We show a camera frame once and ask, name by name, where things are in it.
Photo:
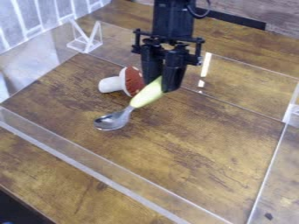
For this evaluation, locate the green handled metal spoon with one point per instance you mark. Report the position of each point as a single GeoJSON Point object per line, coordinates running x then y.
{"type": "Point", "coordinates": [118, 119]}

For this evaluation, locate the black strip on back table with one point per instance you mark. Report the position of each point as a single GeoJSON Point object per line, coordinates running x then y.
{"type": "Point", "coordinates": [238, 20]}

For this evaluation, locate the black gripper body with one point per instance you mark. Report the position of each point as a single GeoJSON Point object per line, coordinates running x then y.
{"type": "Point", "coordinates": [173, 26]}

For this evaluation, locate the clear acrylic triangle bracket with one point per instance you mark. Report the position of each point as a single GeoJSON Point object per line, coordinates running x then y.
{"type": "Point", "coordinates": [86, 43]}

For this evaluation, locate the clear acrylic enclosure wall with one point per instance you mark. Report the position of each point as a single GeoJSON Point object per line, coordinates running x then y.
{"type": "Point", "coordinates": [208, 156]}

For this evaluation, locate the red white mushroom toy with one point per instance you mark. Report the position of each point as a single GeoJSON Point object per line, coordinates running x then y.
{"type": "Point", "coordinates": [129, 82]}

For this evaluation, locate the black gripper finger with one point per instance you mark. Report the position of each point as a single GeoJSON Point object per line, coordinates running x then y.
{"type": "Point", "coordinates": [153, 61]}
{"type": "Point", "coordinates": [174, 70]}

